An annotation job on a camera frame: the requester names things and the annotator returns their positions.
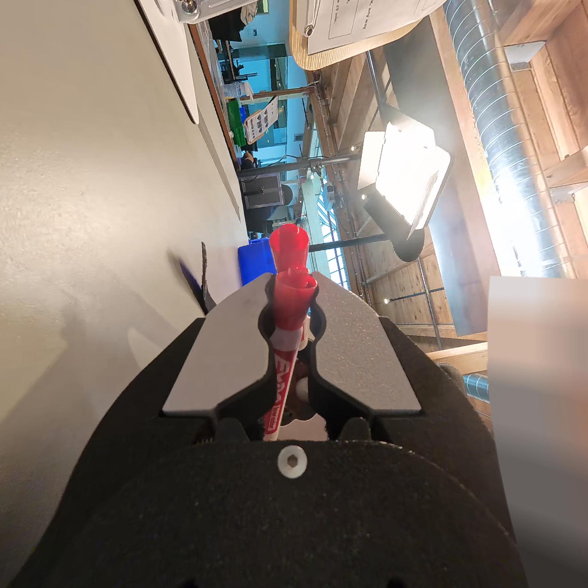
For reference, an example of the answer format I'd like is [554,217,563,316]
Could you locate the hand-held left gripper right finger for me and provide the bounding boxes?
[309,271,423,432]

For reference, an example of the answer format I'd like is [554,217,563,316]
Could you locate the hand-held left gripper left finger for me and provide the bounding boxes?
[163,273,276,432]

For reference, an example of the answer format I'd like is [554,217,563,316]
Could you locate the wide black velcro strap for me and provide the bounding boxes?
[178,242,217,315]

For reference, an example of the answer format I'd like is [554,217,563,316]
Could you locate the red dry erase marker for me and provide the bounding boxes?
[262,269,318,442]
[269,224,310,274]

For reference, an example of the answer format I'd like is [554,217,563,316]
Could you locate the blue plastic bin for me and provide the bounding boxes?
[238,241,278,287]

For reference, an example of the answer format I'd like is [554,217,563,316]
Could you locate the black lamp pole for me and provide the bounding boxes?
[308,233,396,253]

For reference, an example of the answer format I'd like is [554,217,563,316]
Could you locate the black ceiling lamp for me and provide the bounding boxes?
[356,120,454,263]

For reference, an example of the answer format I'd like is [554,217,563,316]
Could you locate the green plastic bin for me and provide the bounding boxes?
[226,101,249,149]

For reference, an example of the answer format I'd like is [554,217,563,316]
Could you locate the white sign board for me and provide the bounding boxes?
[244,97,280,144]

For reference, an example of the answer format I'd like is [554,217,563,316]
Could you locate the clipboard with instruction sheet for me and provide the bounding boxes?
[289,0,446,72]

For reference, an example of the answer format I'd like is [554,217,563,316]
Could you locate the white stand base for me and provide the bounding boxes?
[136,0,200,125]

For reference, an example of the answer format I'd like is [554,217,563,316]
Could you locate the white paper notice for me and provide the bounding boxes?
[306,0,446,56]

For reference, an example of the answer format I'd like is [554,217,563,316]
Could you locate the silver ventilation duct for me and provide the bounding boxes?
[445,0,572,278]

